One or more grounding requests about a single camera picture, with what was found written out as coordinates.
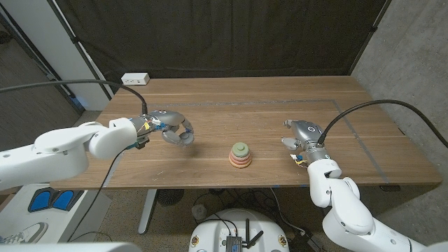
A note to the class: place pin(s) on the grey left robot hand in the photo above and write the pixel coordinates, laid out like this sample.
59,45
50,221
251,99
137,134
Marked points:
168,120

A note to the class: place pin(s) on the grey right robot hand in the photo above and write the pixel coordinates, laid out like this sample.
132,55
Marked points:
308,134

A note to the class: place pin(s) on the small grey toy disc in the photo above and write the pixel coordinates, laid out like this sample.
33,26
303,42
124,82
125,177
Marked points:
187,138

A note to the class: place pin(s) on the green toy disc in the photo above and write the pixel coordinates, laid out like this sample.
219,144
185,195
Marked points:
240,150

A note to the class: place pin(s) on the dusty pink toy disc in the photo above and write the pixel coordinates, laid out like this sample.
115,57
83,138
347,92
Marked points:
240,158

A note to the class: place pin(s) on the coral red toy disc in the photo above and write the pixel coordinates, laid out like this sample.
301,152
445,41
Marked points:
240,162

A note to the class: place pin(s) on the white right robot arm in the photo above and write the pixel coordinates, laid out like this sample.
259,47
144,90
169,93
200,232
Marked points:
346,206

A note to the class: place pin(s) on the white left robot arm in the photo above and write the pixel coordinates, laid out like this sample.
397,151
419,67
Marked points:
63,150

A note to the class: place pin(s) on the large orange toy disc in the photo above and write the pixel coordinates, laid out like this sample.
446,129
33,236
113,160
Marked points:
240,166

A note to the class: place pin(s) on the white power strip box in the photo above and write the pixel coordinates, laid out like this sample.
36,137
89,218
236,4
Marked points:
134,78

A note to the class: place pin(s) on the grey tape workspace outline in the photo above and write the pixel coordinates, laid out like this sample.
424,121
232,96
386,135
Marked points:
245,103

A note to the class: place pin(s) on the black round floor fan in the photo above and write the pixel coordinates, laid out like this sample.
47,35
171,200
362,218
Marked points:
170,196

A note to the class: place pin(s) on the white table leg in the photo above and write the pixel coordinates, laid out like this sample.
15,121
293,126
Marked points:
148,206

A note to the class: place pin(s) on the grey round floor object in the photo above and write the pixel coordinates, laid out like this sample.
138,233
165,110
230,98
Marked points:
199,211

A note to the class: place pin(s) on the black fabric backdrop curtain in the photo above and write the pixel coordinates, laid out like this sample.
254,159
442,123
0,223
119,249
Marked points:
227,35

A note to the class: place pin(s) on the black power brick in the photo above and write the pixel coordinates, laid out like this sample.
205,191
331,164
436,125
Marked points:
304,242

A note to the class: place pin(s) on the white robot torso base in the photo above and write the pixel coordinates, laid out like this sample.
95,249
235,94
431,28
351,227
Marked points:
210,231

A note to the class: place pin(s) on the grey radio box with antennas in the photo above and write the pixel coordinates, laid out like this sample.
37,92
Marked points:
234,242

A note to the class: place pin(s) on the black foot pedal blue pads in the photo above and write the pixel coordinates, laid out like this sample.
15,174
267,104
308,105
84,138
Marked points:
52,200

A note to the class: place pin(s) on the grey white sneaker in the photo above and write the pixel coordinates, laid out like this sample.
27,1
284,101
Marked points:
29,234

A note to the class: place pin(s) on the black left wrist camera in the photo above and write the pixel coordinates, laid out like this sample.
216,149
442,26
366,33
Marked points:
141,141

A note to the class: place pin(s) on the black backdrop frame pole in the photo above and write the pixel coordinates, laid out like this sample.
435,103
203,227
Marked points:
372,29
80,49

